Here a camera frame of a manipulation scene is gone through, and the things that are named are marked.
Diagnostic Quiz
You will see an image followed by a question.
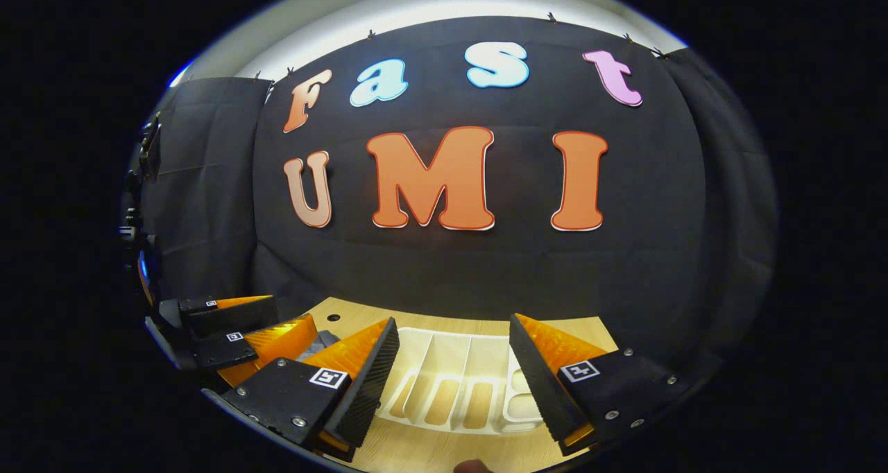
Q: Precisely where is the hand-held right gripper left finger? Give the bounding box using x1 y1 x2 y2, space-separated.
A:
219 317 401 463

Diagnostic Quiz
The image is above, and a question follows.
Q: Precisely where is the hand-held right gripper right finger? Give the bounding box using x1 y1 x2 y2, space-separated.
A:
509 313 703 458

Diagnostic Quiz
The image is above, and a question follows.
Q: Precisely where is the grey schoolbag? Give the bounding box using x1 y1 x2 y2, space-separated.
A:
297 330 342 360

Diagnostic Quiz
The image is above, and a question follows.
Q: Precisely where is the white bookshelf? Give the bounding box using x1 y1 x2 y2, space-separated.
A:
378 327 549 436

